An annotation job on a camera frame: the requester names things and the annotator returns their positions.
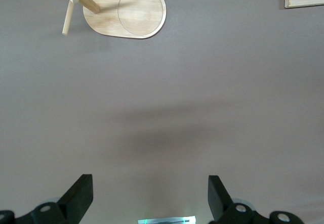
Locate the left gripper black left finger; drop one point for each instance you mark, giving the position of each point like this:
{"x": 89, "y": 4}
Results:
{"x": 76, "y": 201}

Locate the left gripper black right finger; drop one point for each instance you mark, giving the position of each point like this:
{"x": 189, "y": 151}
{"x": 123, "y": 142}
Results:
{"x": 220, "y": 203}

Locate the wooden mug rack oval base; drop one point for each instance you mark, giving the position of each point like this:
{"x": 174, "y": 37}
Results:
{"x": 141, "y": 11}

